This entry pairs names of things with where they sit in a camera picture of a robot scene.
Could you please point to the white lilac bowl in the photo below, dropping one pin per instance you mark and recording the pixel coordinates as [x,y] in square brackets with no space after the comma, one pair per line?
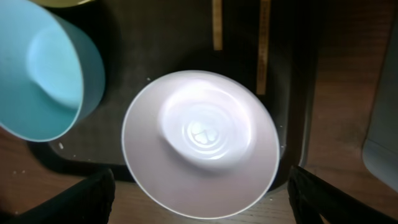
[200,144]

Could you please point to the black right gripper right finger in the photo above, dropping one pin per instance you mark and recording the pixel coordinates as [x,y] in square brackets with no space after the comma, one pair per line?
[312,200]

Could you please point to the wooden chopstick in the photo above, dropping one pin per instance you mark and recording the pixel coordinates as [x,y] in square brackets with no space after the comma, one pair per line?
[263,46]
[217,24]

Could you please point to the grey dishwasher rack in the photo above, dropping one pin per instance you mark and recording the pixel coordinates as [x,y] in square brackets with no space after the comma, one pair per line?
[380,147]

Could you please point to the dark brown serving tray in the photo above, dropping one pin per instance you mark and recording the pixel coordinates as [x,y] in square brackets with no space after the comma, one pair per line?
[143,40]

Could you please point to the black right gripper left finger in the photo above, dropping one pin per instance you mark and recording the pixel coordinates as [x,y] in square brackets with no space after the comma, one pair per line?
[89,201]

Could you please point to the blue bowl with rice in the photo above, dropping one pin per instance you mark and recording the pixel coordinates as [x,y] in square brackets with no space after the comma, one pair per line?
[52,74]

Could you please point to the yellow plate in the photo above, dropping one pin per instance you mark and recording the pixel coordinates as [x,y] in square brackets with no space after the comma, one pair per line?
[61,3]

